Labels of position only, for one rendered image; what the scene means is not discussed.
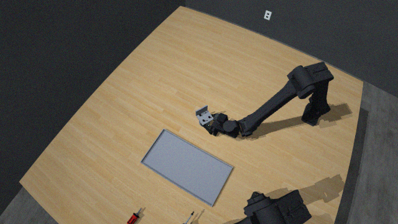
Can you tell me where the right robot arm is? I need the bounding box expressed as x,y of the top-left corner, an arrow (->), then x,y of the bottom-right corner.
214,62 -> 334,138

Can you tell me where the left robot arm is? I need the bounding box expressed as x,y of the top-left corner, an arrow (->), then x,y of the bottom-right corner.
234,189 -> 312,224

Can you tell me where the red screwdriver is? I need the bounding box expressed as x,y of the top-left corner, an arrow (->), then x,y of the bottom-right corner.
127,209 -> 141,224

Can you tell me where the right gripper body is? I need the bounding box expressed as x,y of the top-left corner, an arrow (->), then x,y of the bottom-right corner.
209,121 -> 218,136

